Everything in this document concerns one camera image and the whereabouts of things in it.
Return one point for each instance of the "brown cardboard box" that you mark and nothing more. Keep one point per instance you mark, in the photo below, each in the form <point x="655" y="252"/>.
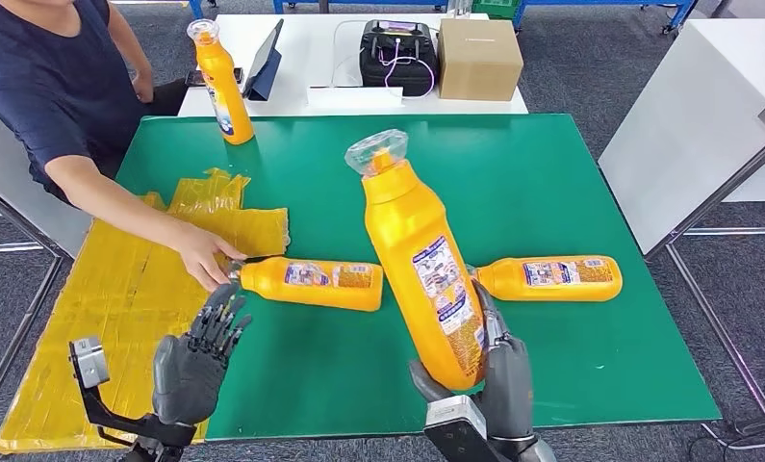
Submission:
<point x="477" y="60"/>

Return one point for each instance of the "person's left forearm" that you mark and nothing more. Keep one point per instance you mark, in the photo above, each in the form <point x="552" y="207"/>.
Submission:
<point x="130" y="41"/>

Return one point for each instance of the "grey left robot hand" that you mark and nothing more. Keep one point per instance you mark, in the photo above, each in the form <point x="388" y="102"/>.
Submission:
<point x="187" y="376"/>

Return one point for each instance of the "black smartphone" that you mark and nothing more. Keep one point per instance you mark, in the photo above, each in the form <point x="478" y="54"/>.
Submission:
<point x="194" y="78"/>

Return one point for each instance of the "tablet in blue folio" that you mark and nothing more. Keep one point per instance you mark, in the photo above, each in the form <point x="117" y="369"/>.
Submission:
<point x="264" y="73"/>

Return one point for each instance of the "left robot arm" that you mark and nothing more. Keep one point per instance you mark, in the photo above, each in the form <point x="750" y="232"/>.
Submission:
<point x="152" y="453"/>

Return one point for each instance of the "person's left hand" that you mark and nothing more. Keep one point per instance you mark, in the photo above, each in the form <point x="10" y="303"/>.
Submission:
<point x="143" y="86"/>

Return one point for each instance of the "black equipment case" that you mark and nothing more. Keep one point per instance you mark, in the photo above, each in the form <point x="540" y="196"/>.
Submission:
<point x="414" y="83"/>

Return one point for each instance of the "person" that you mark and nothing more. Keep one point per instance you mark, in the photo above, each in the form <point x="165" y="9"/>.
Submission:
<point x="38" y="83"/>

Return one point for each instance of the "green plastic crate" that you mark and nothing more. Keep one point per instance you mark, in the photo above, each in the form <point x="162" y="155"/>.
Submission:
<point x="497" y="7"/>

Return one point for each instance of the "orange detergent bottle clear cap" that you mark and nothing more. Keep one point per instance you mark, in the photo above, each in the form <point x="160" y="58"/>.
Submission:
<point x="273" y="287"/>
<point x="401" y="242"/>
<point x="226" y="95"/>
<point x="516" y="284"/>

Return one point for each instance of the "person's right hand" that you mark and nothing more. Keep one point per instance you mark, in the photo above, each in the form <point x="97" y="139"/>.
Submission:
<point x="206" y="255"/>

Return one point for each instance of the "person's right forearm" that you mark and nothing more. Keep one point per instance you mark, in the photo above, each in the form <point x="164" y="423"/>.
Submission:
<point x="114" y="204"/>

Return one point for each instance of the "clear plastic cup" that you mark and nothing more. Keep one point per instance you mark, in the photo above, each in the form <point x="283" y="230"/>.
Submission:
<point x="460" y="7"/>

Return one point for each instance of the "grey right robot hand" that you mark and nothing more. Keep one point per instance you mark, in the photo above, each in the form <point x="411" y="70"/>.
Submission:
<point x="509" y="389"/>

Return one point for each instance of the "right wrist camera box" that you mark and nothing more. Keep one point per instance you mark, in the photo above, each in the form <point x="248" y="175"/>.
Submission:
<point x="455" y="427"/>

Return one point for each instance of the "green table mat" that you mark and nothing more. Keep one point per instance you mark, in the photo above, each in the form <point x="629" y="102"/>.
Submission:
<point x="548" y="191"/>

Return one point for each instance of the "black remote controller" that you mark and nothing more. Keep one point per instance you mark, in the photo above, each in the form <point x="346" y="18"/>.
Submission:
<point x="398" y="28"/>

